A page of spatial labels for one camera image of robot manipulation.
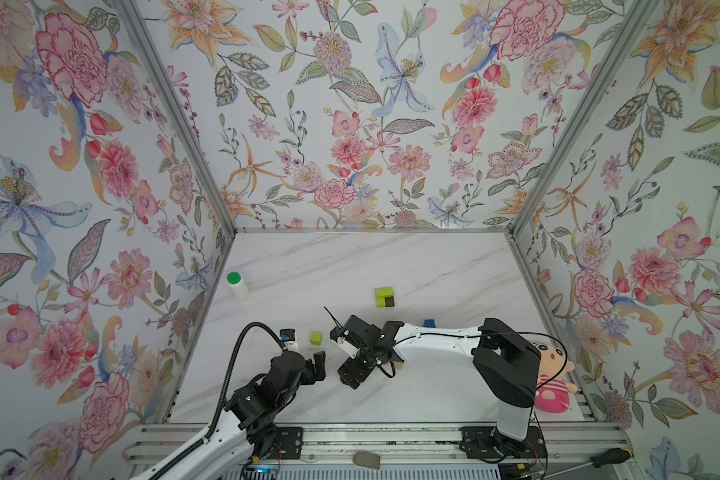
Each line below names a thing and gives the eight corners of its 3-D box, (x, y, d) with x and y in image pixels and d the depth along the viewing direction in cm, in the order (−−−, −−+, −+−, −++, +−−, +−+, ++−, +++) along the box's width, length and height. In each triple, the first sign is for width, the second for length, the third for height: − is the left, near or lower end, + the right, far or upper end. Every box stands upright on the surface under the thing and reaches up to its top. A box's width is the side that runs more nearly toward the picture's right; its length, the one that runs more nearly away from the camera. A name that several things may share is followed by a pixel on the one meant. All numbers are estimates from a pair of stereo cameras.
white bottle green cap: (232, 300, 102) (223, 284, 95) (236, 287, 106) (228, 271, 99) (247, 300, 102) (239, 284, 95) (251, 287, 106) (243, 271, 99)
